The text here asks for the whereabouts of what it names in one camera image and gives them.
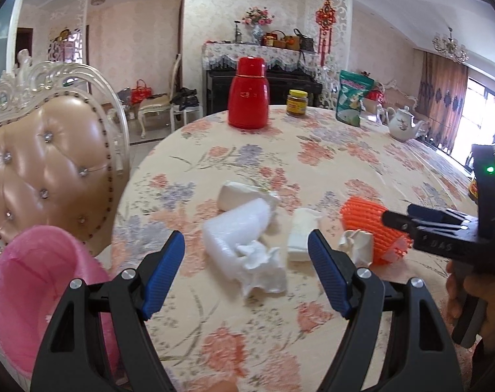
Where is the pink flower bouquet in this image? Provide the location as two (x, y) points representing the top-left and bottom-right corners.
(241, 7), (275, 26)

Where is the red gift bag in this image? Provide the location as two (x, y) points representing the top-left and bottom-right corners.
(131, 79), (149, 104)

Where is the floral lace piano cover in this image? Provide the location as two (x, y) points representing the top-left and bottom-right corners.
(202, 42), (319, 72)

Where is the cream paper wrapper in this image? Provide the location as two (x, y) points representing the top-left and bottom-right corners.
(338, 229), (375, 268)

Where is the white porcelain teapot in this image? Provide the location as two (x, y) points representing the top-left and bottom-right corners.
(384, 105), (426, 143)

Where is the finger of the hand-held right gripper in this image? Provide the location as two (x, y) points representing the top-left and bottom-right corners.
(407, 203), (476, 226)
(380, 211), (427, 236)

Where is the black piano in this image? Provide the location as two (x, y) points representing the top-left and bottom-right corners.
(204, 69), (324, 116)

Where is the brass crystal chandelier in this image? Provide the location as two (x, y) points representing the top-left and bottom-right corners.
(431, 28), (469, 64)

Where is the white glass door cabinet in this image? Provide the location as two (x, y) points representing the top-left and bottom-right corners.
(0, 0), (32, 90)

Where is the black cloth heap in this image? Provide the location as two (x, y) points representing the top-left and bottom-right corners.
(170, 87), (201, 111)

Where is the cream side chair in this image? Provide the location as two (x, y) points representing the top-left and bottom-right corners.
(138, 54), (183, 139)

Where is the yellow lid glass jar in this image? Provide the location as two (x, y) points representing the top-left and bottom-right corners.
(286, 89), (309, 117)

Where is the cream tufted carved chair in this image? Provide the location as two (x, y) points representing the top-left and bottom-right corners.
(0, 49), (129, 262)

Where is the brown basket handbag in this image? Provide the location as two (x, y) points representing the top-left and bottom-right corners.
(264, 30), (287, 47)

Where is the white foam pouch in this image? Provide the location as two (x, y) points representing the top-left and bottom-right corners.
(218, 180), (281, 213)

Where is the white carved hallway screen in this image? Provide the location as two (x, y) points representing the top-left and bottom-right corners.
(47, 0), (89, 66)

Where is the white bubble wrap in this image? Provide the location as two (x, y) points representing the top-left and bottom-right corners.
(202, 198), (273, 270)

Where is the red knot wall ornament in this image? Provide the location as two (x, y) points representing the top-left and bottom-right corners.
(315, 0), (337, 66)

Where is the white tissue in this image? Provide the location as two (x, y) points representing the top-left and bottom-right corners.
(235, 240), (288, 299)

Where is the green snack bag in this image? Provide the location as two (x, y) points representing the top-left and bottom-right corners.
(336, 69), (375, 127)

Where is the small orange foam fruit net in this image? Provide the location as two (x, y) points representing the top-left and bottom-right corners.
(340, 196), (414, 266)

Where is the bright window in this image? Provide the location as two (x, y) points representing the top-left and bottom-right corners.
(456, 71), (495, 172)

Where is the white foam sheet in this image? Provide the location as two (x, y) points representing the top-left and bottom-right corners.
(287, 208), (322, 262)

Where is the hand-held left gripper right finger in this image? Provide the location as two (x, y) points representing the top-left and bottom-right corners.
(307, 229), (465, 392)

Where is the dark leather handbag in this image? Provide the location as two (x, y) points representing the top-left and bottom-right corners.
(293, 28), (316, 52)

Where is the white carved sofa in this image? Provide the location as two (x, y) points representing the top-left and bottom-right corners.
(364, 77), (430, 131)

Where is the brown patterned curtain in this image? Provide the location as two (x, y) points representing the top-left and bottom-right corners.
(419, 51), (469, 148)

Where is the pink lined waste bin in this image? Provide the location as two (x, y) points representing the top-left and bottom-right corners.
(0, 225), (121, 380)

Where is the red thermos flask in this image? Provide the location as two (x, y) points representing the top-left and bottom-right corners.
(227, 56), (270, 128)

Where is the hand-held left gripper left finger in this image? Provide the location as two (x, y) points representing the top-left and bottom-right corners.
(30, 230), (186, 392)

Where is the dark wooden door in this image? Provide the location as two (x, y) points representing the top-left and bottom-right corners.
(16, 28), (35, 58)

